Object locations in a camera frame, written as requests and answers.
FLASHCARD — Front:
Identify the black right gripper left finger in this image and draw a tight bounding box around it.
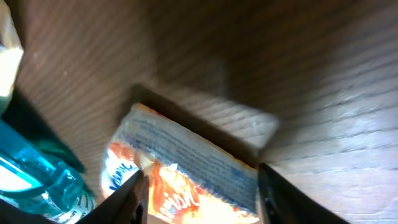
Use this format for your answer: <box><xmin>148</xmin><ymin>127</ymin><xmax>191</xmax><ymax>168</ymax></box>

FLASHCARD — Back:
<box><xmin>77</xmin><ymin>170</ymin><xmax>149</xmax><ymax>224</ymax></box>

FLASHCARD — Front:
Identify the teal mouthwash bottle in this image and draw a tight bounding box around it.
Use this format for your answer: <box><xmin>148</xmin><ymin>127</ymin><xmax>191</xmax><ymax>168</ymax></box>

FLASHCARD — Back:
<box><xmin>1</xmin><ymin>121</ymin><xmax>96</xmax><ymax>224</ymax></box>

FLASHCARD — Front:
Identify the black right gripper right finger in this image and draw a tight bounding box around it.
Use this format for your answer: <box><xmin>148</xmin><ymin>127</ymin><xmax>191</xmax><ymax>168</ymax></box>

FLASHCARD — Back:
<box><xmin>258</xmin><ymin>163</ymin><xmax>348</xmax><ymax>224</ymax></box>

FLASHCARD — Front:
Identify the orange tissue pack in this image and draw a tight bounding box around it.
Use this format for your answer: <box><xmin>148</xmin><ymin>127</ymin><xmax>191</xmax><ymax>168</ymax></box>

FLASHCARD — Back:
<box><xmin>100</xmin><ymin>103</ymin><xmax>259</xmax><ymax>223</ymax></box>

